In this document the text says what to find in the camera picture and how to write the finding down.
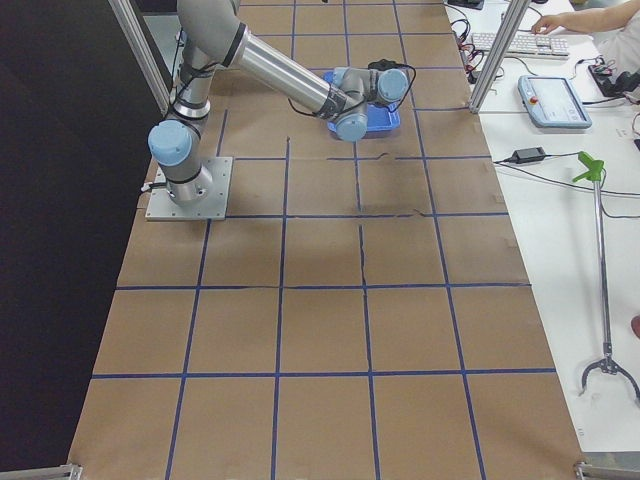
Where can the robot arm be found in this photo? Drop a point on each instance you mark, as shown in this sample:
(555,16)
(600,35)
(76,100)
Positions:
(216,41)

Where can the person hand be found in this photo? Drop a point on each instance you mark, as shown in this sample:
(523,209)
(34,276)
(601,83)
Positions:
(547,24)

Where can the teach pendant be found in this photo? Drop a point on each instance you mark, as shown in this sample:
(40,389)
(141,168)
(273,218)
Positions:
(552,102)

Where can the green handled reach grabber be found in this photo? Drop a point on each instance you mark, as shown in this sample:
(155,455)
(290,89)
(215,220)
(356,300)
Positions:
(593,173)

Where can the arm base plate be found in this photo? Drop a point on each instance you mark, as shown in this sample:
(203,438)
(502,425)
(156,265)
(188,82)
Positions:
(205,197)

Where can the white keyboard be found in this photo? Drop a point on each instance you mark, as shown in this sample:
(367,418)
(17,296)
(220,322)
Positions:
(526,45)

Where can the aluminium frame post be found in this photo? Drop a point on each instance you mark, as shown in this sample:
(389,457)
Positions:
(505,34)

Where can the black power adapter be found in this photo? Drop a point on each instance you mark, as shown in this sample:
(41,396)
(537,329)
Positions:
(528,155)

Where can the blue plastic tray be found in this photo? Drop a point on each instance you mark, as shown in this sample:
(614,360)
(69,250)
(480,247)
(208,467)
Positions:
(380,118)

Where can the person forearm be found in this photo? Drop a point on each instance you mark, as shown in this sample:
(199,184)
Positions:
(601,19)

